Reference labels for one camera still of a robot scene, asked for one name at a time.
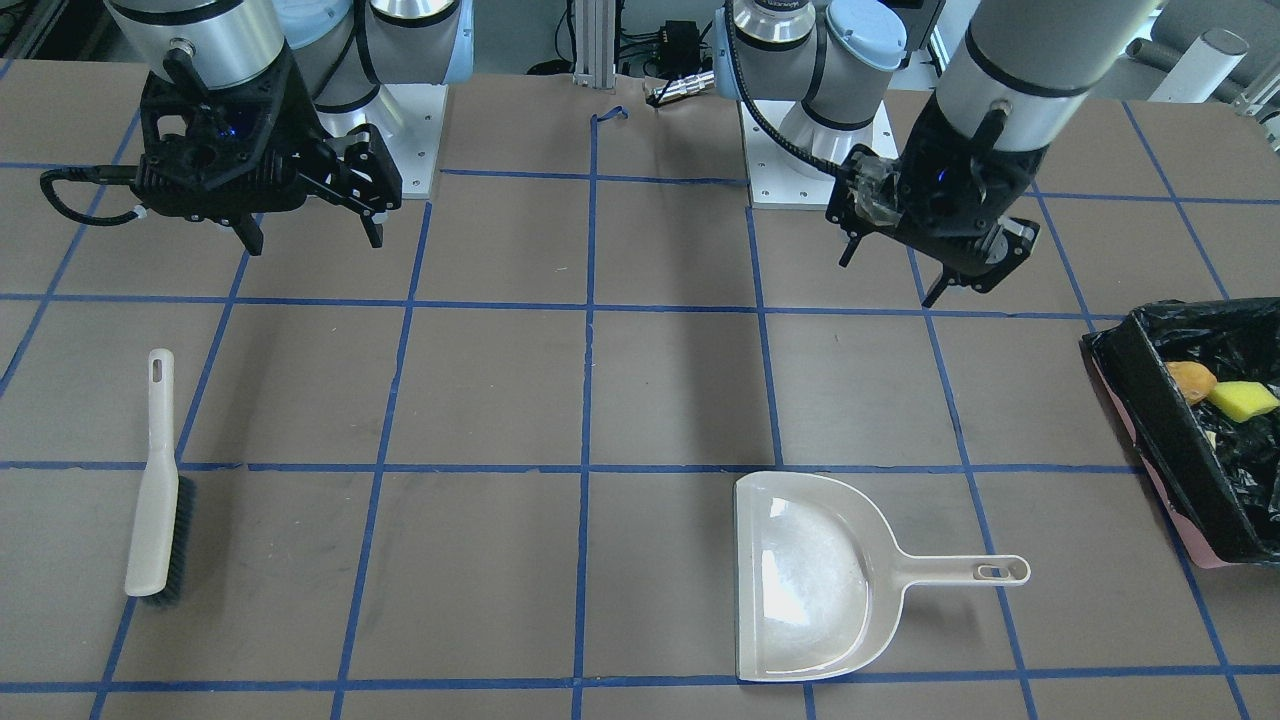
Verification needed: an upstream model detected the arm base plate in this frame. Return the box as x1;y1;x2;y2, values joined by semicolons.
739;102;899;211
323;85;449;200

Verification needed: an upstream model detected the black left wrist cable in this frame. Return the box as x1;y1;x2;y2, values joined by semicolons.
722;20;861;183

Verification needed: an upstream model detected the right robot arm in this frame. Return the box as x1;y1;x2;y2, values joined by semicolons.
105;1;475;256

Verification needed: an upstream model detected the black lined trash bin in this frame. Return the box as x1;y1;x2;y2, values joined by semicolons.
1082;297;1279;568

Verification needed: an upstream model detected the yellow green sponge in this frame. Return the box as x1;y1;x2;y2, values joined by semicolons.
1208;380;1279;423

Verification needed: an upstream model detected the white hand brush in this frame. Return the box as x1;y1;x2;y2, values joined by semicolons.
124;348;196;607

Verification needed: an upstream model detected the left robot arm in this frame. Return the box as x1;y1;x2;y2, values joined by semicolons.
710;1;1157;307

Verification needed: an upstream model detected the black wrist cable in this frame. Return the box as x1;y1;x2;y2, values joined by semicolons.
38;168;151;229
722;20;861;183

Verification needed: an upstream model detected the white plastic dustpan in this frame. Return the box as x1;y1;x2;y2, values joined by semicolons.
733;471;1030;683

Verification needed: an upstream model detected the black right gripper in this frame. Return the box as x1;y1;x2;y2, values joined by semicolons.
131;50;403;258

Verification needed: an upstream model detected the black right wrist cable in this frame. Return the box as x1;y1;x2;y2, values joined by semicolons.
38;168;151;229

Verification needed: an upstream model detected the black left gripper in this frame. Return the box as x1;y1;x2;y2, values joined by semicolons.
826;99;1046;307

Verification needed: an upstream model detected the aluminium frame post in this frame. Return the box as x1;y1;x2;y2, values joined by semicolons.
570;0;620;94

